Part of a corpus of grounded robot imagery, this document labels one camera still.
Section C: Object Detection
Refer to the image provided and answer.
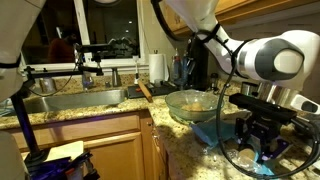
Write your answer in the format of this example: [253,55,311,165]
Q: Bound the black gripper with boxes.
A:
[234,115,292,163]

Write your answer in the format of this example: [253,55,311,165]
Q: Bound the brown potato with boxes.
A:
[239,147,257,162]
[181,101,208,113]

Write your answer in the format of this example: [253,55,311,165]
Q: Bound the blue and clear potato bag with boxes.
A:
[190,117,294,178]

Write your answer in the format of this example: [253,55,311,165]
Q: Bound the stainless steel canister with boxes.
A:
[240,81,260,98]

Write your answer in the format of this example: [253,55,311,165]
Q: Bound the clear glass bowl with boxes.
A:
[164,89,226,124]

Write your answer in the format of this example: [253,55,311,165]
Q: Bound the black countertop appliance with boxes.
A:
[185,36,211,92]

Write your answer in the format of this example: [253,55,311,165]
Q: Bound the blue bottle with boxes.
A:
[181,50,198,86]

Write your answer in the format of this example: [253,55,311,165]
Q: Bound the black counter mat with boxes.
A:
[126,81,180,100]

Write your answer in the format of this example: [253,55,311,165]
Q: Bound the clear plastic bottle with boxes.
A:
[170,47,183,84]

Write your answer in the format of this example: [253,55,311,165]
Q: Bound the wooden rolling pin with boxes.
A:
[137,80,155,104]

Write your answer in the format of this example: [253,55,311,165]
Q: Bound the white paper towel roll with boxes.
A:
[148,49,167,85]

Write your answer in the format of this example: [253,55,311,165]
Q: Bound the white dish brush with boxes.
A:
[132,55,141,86]

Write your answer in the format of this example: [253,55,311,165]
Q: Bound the metal soap dispenser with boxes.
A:
[110,66,123,88]

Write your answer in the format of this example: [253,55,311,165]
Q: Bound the wooden base cabinet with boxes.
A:
[4,109,169,180]

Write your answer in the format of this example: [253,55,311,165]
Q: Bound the chrome faucet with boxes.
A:
[80,70,95,91]

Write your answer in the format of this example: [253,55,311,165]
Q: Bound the stainless steel sink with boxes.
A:
[4,88,129,117]

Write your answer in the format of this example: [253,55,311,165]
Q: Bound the light wooden board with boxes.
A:
[20,140,85,163]

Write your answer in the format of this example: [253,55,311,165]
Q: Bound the purple and red vacuum cleaner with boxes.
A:
[27,150,102,180]

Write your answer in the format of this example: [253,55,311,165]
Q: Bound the metal cup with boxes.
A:
[39,76,58,95]

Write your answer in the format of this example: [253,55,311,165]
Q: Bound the black stand pole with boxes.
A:
[8,78,51,168]

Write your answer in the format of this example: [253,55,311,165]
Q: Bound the black wrist-mounted camera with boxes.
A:
[228,92,298,125]

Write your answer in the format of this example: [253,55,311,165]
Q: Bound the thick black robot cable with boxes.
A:
[150,0,320,180]

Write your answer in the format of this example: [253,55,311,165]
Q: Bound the wooden wall cabinet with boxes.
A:
[163,0,320,36]

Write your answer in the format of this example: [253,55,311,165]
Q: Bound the black stereo camera bar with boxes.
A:
[73,42,114,55]

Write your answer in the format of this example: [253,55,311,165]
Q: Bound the white kitchen window frame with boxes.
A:
[12,0,150,74]

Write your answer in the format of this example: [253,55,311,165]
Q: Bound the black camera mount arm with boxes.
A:
[23,53,105,81]

